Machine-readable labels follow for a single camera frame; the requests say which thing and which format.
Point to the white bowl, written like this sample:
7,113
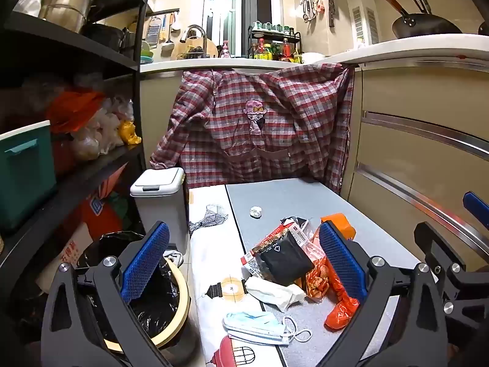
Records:
313,57

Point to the window with white frame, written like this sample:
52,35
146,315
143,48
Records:
237,7

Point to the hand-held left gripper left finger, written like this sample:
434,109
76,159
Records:
147,260

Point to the hanging cleaver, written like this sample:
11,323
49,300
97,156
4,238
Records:
331,11

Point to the black spice rack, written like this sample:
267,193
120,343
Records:
275,34

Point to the black plastic wrapper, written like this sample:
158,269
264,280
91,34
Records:
294,221

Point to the hanging kitchen utensils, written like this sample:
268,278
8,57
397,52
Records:
311,5

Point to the red plaid shirt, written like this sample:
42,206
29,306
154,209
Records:
267,141

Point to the black pan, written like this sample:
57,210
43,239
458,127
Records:
484,28

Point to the stacked green bowls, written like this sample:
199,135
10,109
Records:
146,55

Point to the red carton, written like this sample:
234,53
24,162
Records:
267,241

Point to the white spatula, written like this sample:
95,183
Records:
175,23

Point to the beige kitchen cabinet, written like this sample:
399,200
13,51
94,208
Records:
420,95

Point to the white sack with red print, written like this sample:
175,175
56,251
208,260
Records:
72,248

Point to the black packet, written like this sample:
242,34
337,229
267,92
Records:
284,260

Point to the orange plastic bag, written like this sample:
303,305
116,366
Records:
72,111
342,313

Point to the pink soap bottle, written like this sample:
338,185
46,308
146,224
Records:
225,50

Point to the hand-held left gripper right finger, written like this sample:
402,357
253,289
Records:
342,263

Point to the steel grater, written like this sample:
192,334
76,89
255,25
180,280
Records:
152,30

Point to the white kitchen countertop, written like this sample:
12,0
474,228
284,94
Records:
382,49

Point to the teal storage box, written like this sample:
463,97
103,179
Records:
23,183

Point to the black shelf rack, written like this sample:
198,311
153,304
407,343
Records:
88,177

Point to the dark cooking pot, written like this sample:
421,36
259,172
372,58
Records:
103,36

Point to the yellow plastic bag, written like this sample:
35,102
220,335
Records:
128,133

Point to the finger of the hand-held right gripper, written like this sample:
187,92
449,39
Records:
476,207
435,242

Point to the white tissue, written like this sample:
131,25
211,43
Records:
271,292

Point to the grey cloth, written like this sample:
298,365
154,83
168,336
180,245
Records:
174,255

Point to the white printed table cover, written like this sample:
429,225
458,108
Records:
214,248

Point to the white pedal bin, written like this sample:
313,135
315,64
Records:
156,206

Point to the blue face mask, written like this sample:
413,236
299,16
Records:
252,323

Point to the steel faucet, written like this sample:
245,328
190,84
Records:
198,30

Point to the round bin with black liner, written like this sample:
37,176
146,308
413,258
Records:
164,298

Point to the white plastic bags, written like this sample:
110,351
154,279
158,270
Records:
91,137

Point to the crumpled paper ball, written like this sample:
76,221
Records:
256,212

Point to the orange packaged food bag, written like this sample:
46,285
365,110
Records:
103,218

